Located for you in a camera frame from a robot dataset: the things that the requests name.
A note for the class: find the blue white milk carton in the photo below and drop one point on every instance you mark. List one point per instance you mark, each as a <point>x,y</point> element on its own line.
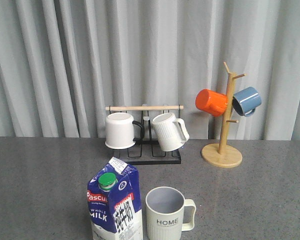
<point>114,202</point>

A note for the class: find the cream HOME mug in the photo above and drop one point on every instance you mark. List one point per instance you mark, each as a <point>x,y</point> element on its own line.
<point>168,213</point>

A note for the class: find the white ribbed mug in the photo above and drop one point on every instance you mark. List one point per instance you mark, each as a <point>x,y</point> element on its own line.
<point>171,131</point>

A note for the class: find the orange mug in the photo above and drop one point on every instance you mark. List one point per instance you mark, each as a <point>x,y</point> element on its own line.
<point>211,102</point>

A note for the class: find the wooden mug tree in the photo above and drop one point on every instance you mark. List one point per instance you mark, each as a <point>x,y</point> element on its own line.
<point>221,154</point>

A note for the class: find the blue mug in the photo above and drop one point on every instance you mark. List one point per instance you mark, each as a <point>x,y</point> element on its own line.
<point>246,101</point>

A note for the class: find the grey pleated curtain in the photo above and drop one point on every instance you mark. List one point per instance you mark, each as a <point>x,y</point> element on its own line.
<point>62,62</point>

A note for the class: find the white mug black handle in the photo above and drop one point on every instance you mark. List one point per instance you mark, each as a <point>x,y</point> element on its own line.
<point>120,132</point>

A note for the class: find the black wire mug rack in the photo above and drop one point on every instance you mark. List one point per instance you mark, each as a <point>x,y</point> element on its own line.
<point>147,151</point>

